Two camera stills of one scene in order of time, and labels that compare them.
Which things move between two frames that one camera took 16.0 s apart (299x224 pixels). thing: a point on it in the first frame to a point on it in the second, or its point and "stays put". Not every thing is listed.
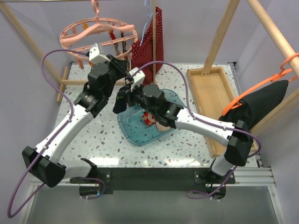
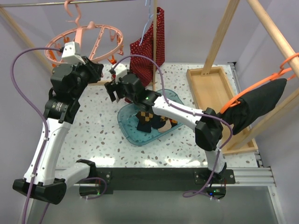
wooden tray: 213,93 stays put
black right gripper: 130,94 to 112,87
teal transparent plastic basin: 133,128 stays put
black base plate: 159,180 stays put
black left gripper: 120,66 to 94,69
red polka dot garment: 142,51 stays put
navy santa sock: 120,104 to 156,122
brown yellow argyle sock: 124,45 to 144,122
